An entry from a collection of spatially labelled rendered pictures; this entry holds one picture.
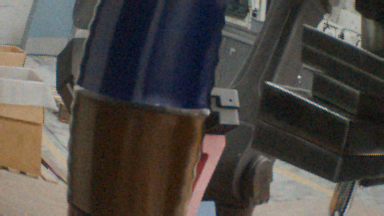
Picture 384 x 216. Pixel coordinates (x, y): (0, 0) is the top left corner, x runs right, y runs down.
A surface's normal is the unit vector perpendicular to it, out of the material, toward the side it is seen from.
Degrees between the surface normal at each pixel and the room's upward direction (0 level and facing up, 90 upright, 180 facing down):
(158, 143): 104
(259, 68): 62
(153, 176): 76
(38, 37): 90
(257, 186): 90
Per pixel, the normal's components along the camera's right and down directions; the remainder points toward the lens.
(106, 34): -0.59, 0.24
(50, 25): 0.43, 0.20
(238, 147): -0.47, -0.47
